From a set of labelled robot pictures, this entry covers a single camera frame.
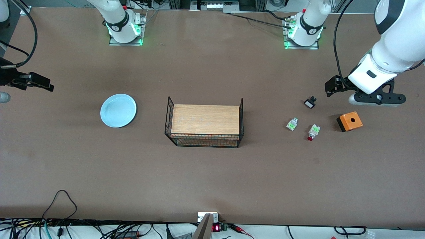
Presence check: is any red push button switch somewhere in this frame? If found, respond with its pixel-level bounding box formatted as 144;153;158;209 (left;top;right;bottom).
307;124;321;141

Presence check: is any light blue round plate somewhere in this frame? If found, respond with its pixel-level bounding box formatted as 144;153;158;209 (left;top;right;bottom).
100;94;137;128

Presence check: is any wooden shelf board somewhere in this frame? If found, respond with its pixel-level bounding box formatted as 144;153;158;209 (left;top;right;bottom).
171;104;240;140

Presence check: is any orange button enclosure box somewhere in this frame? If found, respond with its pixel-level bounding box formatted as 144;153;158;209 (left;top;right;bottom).
336;112;363;132

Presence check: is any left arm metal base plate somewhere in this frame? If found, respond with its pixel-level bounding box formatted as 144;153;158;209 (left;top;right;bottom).
283;17;320;50

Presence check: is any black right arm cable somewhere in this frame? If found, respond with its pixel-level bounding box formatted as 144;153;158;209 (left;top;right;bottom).
0;0;38;68

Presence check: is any black cable near base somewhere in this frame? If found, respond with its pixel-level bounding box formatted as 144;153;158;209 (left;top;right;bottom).
228;13;294;30

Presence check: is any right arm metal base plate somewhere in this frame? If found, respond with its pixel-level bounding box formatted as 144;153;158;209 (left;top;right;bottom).
109;13;147;46

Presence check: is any black looped table cable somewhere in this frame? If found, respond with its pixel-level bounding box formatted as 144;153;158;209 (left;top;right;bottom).
42;190;78;221

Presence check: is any black wire rack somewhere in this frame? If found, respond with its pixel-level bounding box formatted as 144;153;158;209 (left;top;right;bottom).
164;96;245;149

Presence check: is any grey metal post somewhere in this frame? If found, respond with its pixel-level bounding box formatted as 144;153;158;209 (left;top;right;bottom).
192;213;213;239

